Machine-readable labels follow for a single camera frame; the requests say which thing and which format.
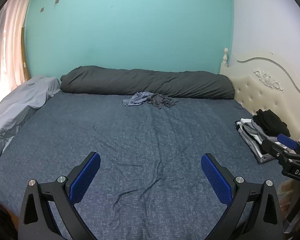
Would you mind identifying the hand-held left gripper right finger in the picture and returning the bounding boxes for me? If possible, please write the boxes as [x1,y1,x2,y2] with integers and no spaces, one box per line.
[201,153,283,240]

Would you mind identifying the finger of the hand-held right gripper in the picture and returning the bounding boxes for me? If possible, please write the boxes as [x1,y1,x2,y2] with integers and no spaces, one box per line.
[261,139,300,159]
[277,134,300,155]

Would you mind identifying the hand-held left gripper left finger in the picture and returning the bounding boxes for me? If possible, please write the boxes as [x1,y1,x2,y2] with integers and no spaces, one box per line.
[18,151,101,240]

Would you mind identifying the stack of grey-white clothes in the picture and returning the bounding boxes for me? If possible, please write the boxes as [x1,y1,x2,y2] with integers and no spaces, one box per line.
[235,117,283,165]

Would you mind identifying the grey pants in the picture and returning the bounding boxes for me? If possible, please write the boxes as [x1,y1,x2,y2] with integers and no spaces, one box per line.
[146,93,180,110]

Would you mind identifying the cream tufted headboard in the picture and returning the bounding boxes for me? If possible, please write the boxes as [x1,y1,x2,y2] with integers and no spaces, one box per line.
[219,47,300,155]

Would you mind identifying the bed with blue sheet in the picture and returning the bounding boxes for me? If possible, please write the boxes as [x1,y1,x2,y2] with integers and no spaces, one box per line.
[0,90,290,240]

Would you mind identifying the crumpled blue-grey garment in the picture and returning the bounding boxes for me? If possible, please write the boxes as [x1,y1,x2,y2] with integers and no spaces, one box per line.
[123,92,154,106]

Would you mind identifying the light grey blanket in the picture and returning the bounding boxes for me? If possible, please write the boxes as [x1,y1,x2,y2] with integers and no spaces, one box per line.
[0,75,61,170]

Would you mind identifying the dark grey rolled duvet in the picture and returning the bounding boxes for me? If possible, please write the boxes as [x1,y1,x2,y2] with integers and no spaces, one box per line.
[60,66,235,100]

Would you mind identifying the pink curtain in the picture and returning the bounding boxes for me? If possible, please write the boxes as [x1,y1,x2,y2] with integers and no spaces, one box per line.
[0,0,38,110]

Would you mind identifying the wooden window frame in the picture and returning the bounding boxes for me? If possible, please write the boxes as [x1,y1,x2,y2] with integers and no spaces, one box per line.
[21,26,32,79]

